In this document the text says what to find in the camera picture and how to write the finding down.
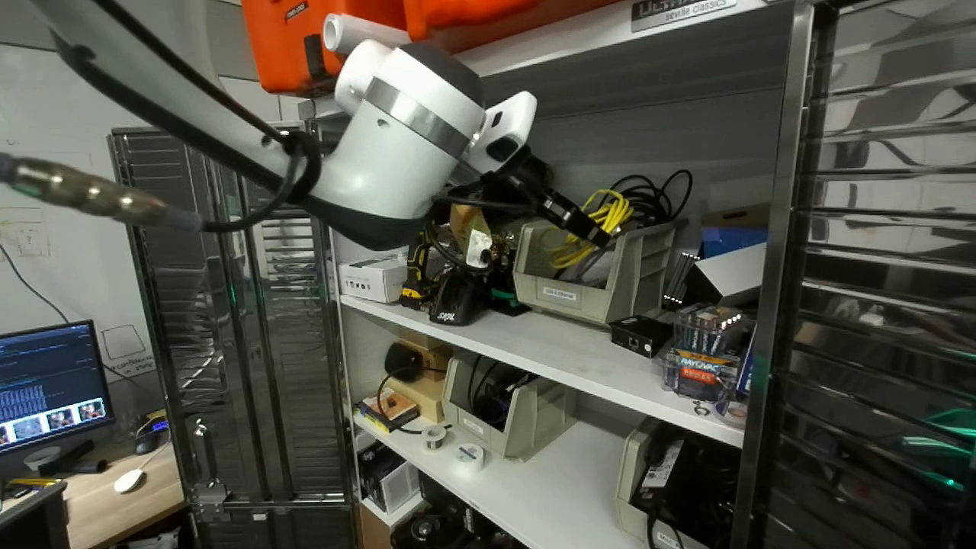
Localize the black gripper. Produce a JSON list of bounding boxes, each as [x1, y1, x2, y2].
[[503, 145, 617, 248]]

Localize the yellow cable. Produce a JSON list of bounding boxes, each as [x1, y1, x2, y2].
[[545, 184, 641, 275]]

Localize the gray plastic bin box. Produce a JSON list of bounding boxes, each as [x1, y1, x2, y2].
[[509, 213, 688, 328]]

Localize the small black device box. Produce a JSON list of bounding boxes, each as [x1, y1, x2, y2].
[[606, 313, 678, 360]]

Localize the blue box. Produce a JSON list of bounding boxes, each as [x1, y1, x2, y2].
[[700, 223, 771, 257]]

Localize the clear box of batteries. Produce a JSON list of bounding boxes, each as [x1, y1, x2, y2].
[[656, 303, 756, 408]]

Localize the small white box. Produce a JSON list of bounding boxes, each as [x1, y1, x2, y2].
[[339, 254, 413, 307]]

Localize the white box with black parts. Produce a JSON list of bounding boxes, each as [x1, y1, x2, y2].
[[355, 440, 434, 520]]

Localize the white shelf unit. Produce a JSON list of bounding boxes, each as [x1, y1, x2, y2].
[[331, 0, 806, 549]]

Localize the black yellow power tool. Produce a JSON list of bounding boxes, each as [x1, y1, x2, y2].
[[401, 200, 501, 328]]

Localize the white flat board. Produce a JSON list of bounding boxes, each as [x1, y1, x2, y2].
[[690, 241, 771, 305]]

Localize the gray bin with black coil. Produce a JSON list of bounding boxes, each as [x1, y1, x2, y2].
[[439, 347, 581, 465]]

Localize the brown and black spool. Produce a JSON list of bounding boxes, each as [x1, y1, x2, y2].
[[381, 340, 452, 412]]

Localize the black white shelf label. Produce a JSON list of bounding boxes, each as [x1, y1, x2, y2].
[[628, 0, 742, 35]]

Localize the gray bin with white paper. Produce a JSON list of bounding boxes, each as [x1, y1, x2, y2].
[[614, 417, 746, 549]]

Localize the orange yellow flat booklet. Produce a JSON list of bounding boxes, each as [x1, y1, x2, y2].
[[355, 390, 426, 440]]

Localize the white paper roll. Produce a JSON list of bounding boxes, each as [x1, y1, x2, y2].
[[321, 8, 413, 57]]

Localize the black perforated metal cabinet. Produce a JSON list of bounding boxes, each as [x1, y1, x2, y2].
[[108, 125, 355, 549]]

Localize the orange plastic case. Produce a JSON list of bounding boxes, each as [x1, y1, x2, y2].
[[240, 0, 614, 99]]

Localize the green plastic item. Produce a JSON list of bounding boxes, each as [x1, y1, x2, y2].
[[901, 406, 976, 499]]

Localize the gray metal rod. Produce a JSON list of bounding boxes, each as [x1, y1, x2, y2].
[[0, 151, 201, 231]]

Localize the white computer mouse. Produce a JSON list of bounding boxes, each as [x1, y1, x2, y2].
[[109, 467, 152, 498]]

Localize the computer monitor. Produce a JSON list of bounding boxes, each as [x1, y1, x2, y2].
[[0, 316, 117, 465]]

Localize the wooden desk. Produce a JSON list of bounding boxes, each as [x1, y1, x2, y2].
[[0, 440, 194, 549]]

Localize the coiled black cables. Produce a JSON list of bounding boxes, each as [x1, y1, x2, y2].
[[584, 165, 700, 231]]

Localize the metal wire rack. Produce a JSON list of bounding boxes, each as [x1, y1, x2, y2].
[[728, 0, 976, 549]]

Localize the white wall outlet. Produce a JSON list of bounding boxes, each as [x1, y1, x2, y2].
[[0, 218, 54, 262]]

